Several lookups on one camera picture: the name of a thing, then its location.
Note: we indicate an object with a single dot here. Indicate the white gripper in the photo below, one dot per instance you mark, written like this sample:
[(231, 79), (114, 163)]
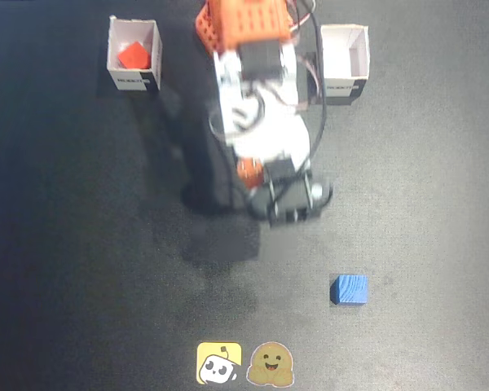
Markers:
[(290, 202)]

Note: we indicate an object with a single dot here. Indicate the blue wooden cube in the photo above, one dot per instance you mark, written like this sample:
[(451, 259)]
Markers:
[(350, 289)]

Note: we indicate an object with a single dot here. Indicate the red cube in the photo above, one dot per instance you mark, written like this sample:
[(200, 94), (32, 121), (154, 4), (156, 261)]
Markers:
[(134, 56)]

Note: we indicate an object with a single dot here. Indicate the orange robot base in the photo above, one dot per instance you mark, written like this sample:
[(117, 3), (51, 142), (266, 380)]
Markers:
[(248, 20)]

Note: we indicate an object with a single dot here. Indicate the white orange robot arm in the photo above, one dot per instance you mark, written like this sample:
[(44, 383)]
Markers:
[(261, 93)]

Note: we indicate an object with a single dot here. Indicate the white cardboard box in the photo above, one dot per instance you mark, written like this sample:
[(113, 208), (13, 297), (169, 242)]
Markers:
[(132, 79), (346, 87)]

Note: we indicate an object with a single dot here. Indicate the yellow robot face sticker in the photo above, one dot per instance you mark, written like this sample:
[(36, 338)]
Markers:
[(218, 362)]

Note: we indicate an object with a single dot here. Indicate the hugging face emoji sticker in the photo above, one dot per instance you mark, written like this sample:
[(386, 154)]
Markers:
[(270, 364)]

